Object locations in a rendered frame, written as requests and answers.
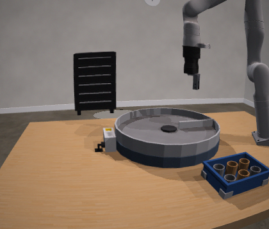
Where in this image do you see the blue crate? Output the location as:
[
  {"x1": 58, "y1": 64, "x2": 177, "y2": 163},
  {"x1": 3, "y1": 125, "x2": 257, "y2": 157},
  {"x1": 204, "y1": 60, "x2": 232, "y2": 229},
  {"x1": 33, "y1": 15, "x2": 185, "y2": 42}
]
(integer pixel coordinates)
[{"x1": 200, "y1": 152, "x2": 269, "y2": 200}]

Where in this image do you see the grey metal sleeve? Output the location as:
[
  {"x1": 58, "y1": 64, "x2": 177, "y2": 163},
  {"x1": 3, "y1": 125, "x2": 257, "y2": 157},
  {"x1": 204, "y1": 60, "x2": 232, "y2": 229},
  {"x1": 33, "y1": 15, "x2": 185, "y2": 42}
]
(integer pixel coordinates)
[
  {"x1": 213, "y1": 164, "x2": 225, "y2": 177},
  {"x1": 224, "y1": 174, "x2": 236, "y2": 183},
  {"x1": 249, "y1": 166, "x2": 261, "y2": 176}
]

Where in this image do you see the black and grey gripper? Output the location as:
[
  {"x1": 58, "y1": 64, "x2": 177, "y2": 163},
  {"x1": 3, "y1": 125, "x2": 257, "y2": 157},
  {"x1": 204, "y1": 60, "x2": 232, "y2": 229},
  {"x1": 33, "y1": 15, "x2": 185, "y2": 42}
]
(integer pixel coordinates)
[{"x1": 183, "y1": 35, "x2": 210, "y2": 90}]

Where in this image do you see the bronze bushing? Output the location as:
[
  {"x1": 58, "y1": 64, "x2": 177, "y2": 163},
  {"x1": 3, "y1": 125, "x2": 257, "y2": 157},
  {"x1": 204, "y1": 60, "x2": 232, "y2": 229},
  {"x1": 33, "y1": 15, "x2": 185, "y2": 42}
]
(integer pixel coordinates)
[
  {"x1": 225, "y1": 161, "x2": 238, "y2": 175},
  {"x1": 237, "y1": 159, "x2": 250, "y2": 172},
  {"x1": 236, "y1": 170, "x2": 250, "y2": 181}
]

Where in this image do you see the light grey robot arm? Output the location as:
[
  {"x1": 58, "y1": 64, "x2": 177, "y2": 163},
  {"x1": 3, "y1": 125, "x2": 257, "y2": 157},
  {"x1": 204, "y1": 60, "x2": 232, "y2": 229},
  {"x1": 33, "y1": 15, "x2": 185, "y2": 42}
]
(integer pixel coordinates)
[{"x1": 183, "y1": 0, "x2": 269, "y2": 138}]

